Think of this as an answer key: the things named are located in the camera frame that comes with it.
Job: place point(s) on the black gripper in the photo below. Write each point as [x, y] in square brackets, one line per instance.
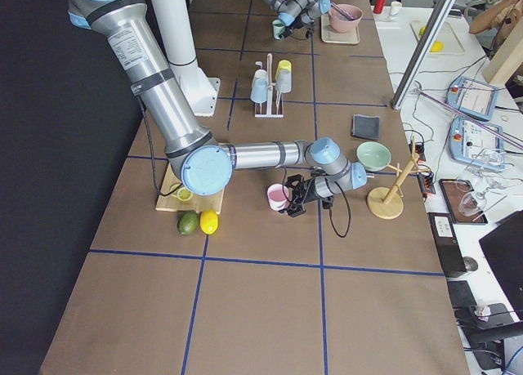
[311, 193]
[288, 31]

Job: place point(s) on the green cup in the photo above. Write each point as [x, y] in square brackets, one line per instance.
[278, 29]

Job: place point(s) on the pink cup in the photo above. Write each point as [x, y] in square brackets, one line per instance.
[278, 196]

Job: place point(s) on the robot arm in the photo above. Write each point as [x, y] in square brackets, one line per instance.
[296, 14]
[153, 42]

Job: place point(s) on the yellow cup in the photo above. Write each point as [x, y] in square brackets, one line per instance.
[283, 65]

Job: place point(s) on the grey cup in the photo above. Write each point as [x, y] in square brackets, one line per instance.
[284, 81]

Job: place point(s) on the cream white cup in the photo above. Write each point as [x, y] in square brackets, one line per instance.
[260, 76]

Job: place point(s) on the light blue cup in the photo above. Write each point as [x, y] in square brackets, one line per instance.
[258, 93]

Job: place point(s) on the steel tongs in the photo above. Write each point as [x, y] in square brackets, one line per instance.
[347, 15]

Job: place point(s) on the pink bowl with ice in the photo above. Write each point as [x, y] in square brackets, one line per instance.
[340, 23]

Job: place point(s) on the green bowl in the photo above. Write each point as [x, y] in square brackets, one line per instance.
[373, 155]

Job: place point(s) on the wooden mug tree stand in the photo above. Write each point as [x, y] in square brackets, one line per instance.
[386, 203]

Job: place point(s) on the grey folded cloth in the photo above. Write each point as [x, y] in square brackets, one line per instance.
[365, 127]

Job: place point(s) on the wooden cutting board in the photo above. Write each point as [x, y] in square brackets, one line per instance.
[198, 203]

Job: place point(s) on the yellow lemon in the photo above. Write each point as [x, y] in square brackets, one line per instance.
[209, 221]

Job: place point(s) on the lemon slice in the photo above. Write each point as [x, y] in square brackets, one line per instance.
[175, 187]
[184, 195]

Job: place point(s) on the green avocado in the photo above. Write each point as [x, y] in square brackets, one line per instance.
[188, 223]

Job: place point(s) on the beige tray with lemon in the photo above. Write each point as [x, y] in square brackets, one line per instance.
[446, 40]

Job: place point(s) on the wine glass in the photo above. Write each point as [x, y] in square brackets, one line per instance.
[473, 202]

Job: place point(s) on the teach pendant lower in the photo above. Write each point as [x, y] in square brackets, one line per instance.
[472, 143]

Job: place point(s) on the teach pendant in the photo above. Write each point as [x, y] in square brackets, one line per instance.
[473, 98]
[472, 143]

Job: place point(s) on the teach pendant upper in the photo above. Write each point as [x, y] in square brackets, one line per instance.
[473, 98]

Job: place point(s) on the black laptop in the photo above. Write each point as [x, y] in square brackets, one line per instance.
[502, 248]

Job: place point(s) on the white wire cup rack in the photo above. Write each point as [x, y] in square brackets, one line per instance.
[270, 109]

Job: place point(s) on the aluminium frame post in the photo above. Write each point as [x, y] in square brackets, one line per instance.
[434, 24]

